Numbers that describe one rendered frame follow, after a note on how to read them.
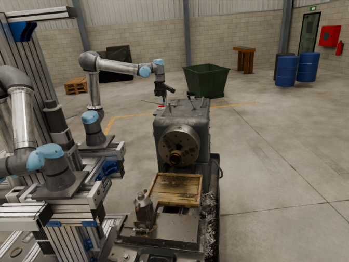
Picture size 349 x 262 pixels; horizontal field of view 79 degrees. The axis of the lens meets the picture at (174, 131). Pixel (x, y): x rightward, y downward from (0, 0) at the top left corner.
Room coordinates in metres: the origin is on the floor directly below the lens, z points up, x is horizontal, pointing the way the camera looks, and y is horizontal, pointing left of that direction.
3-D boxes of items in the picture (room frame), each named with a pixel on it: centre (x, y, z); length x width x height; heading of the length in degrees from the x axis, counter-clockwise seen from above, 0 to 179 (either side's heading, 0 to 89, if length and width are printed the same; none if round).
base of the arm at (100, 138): (1.48, 0.61, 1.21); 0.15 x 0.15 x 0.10
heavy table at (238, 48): (9.85, -3.33, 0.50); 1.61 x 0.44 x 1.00; 2
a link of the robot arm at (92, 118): (1.49, 0.61, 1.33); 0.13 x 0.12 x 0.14; 3
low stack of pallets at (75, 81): (8.77, 3.64, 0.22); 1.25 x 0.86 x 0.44; 5
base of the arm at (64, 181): (0.99, 0.66, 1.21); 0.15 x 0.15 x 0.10
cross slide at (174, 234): (0.81, 0.13, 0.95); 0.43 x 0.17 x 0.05; 77
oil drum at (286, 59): (6.86, -3.75, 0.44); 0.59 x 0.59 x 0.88
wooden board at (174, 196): (1.19, 0.03, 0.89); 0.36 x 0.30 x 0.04; 77
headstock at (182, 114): (1.83, -0.10, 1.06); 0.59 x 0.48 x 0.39; 167
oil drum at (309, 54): (7.20, -4.63, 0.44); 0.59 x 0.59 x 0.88
